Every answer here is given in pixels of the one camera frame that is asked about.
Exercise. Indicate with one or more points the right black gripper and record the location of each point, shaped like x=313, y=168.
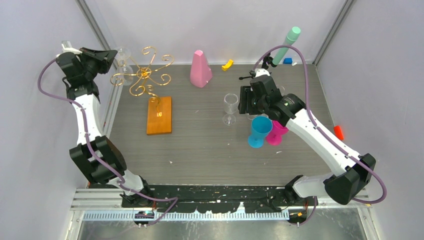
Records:
x=246, y=93

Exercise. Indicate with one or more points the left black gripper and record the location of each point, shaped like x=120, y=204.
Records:
x=105, y=64

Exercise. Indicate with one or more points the blue wine glass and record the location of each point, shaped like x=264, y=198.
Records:
x=261, y=126

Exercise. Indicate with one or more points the pink wine glass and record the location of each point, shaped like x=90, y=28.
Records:
x=275, y=136

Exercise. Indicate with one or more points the short ribbed clear glass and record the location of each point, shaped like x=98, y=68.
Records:
x=253, y=116

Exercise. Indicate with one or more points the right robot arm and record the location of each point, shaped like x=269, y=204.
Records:
x=349, y=170

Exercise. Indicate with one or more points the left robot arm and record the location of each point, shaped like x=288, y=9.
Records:
x=95, y=155

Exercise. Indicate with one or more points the yellow block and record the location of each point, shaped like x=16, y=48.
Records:
x=226, y=66

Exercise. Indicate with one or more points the black tripod stand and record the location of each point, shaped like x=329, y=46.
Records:
x=267, y=61

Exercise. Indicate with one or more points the blue block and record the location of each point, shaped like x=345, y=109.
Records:
x=288, y=61

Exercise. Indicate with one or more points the pink metronome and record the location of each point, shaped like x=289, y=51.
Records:
x=200, y=72

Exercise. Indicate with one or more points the mint green microphone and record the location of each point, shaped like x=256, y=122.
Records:
x=291, y=37

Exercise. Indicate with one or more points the red block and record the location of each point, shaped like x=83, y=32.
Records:
x=338, y=132

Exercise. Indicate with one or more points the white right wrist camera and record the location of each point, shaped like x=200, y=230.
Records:
x=261, y=72

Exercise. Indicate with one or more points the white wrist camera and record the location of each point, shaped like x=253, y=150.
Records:
x=66, y=47
x=261, y=72

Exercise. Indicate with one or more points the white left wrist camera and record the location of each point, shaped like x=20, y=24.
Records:
x=66, y=47

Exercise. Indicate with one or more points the gold wire glass rack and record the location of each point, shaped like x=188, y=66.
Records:
x=143, y=82

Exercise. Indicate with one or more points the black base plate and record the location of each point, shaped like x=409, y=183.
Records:
x=217, y=199

